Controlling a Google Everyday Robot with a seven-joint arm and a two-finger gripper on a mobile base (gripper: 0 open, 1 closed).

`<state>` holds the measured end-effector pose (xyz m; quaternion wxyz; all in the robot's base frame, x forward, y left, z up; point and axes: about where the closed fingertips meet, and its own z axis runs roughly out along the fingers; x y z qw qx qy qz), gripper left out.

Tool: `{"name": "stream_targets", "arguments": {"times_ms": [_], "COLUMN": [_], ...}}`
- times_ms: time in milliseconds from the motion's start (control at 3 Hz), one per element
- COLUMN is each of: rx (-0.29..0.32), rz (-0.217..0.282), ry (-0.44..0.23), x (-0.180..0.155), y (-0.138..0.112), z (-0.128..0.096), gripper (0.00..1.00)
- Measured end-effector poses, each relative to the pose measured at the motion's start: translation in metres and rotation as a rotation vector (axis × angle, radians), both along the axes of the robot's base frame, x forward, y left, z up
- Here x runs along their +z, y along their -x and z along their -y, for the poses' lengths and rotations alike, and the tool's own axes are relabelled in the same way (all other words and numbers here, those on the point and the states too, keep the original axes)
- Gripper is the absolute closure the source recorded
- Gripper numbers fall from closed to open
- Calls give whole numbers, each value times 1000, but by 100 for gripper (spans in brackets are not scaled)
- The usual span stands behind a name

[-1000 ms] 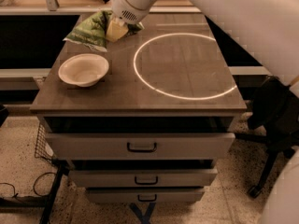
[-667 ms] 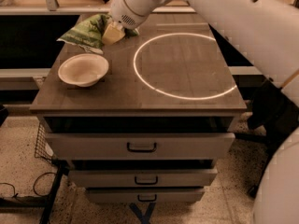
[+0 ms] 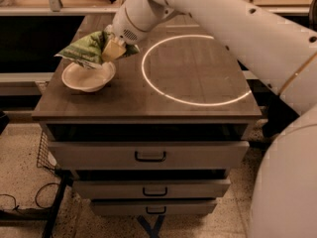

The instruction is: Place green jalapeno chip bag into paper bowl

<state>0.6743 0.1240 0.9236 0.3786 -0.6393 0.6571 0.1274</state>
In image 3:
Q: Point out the grey drawer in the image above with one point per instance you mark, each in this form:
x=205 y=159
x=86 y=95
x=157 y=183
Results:
x=153 y=207
x=148 y=156
x=148 y=189

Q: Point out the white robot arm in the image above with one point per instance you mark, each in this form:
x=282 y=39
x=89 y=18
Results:
x=283 y=56

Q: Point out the black office chair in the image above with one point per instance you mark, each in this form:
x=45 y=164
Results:
x=276 y=116

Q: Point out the white paper bowl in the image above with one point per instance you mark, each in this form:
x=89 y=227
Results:
x=77 y=77

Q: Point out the bottom grey drawer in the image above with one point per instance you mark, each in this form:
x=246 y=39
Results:
x=153 y=207

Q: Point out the top grey drawer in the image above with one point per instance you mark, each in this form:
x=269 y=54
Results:
x=148 y=156

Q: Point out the grey drawer cabinet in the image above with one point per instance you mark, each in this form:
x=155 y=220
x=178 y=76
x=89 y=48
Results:
x=183 y=86

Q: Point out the black wire mesh basket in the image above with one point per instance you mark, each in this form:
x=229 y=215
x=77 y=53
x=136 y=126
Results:
x=45 y=159

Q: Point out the black metal stand leg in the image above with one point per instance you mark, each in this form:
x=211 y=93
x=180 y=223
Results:
x=48 y=215

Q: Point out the green jalapeno chip bag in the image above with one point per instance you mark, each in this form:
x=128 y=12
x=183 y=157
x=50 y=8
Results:
x=87 y=50

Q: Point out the middle grey drawer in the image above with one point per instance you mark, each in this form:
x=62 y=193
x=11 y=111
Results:
x=148 y=189

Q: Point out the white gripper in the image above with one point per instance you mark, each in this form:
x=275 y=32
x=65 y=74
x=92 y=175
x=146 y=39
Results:
x=124 y=29

